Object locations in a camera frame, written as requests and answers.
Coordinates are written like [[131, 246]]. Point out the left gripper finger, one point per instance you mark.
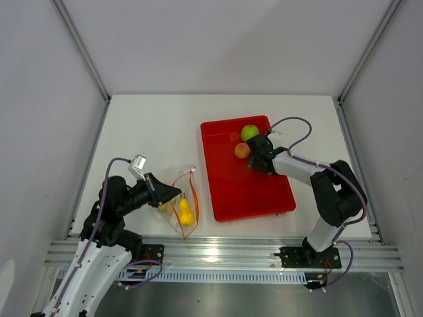
[[153, 184], [163, 196]]

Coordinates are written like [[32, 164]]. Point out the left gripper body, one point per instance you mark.
[[141, 195]]

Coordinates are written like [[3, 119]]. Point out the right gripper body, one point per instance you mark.
[[254, 163]]

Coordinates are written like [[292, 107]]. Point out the orange fruit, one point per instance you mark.
[[163, 207]]

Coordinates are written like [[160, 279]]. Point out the clear zip top bag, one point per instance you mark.
[[182, 177]]

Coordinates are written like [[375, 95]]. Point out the yellow bumpy gourd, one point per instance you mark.
[[186, 214]]

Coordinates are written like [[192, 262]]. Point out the yellow green mango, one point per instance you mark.
[[172, 208]]

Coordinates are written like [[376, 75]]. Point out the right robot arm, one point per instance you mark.
[[339, 198]]

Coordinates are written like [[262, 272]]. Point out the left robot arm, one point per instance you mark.
[[105, 247]]

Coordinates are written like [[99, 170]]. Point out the pink peach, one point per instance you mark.
[[242, 151]]

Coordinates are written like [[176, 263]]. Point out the green apple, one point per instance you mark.
[[248, 132]]

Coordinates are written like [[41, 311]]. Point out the red plastic tray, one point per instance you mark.
[[237, 191]]

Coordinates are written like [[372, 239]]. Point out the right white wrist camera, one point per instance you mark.
[[273, 132]]

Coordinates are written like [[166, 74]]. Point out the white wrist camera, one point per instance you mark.
[[273, 132], [136, 165]]

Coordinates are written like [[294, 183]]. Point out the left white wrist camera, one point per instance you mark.
[[136, 165]]

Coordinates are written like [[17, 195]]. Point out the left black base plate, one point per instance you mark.
[[150, 252]]

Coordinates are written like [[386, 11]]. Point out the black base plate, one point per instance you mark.
[[150, 252], [300, 257]]

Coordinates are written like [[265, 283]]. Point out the slotted cable duct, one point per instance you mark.
[[221, 276]]

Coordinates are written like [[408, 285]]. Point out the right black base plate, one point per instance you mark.
[[300, 257]]

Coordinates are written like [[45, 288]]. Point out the left aluminium frame post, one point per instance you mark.
[[80, 48]]

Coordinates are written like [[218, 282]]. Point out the aluminium frame post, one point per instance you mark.
[[370, 48], [80, 48]]

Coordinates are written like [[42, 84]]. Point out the aluminium mounting rail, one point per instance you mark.
[[257, 254]]

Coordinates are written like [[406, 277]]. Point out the right aluminium frame post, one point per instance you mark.
[[370, 48]]

